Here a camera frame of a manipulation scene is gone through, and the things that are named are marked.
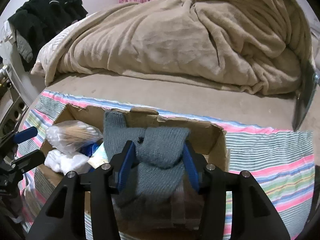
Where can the black fleece coat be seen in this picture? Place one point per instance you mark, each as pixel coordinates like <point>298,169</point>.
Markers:
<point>30,22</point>

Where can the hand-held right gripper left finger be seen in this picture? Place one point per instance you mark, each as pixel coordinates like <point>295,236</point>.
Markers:
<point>126,165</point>

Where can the cardboard box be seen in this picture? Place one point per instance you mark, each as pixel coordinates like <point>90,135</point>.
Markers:
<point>215,145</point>

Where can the grey knit glove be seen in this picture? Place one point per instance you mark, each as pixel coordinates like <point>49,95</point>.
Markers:
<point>162,150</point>

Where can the striped pastel cloth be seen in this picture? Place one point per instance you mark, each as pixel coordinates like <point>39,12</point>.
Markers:
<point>262,160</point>

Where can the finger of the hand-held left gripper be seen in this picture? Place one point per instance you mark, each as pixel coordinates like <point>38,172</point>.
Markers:
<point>25,133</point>
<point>30,158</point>

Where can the beige fleece blanket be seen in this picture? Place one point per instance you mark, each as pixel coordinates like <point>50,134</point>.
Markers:
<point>162,42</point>

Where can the cotton swab bag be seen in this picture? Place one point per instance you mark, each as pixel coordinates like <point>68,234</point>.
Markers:
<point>72,135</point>

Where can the cream quilted duvet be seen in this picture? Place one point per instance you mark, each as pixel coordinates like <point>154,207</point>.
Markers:
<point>50,55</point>

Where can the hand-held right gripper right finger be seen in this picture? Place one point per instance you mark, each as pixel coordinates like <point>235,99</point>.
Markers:
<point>191,165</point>

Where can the brown bed sheet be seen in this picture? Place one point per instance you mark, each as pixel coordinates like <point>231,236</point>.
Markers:
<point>175,97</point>

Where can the blue tissue packet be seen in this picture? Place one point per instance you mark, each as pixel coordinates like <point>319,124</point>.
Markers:
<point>91,148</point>

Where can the black jacket with grey trim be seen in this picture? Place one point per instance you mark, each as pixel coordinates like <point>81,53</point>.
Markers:
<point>67,2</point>

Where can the grey padded garment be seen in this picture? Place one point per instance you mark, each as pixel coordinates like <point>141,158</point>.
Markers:
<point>24,48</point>

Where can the white cloth bundle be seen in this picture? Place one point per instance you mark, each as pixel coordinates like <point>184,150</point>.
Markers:
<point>65,162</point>

